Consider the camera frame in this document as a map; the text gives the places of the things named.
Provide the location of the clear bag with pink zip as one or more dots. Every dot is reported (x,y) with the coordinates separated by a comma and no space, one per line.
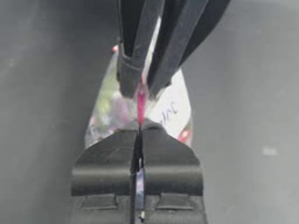
(117,113)

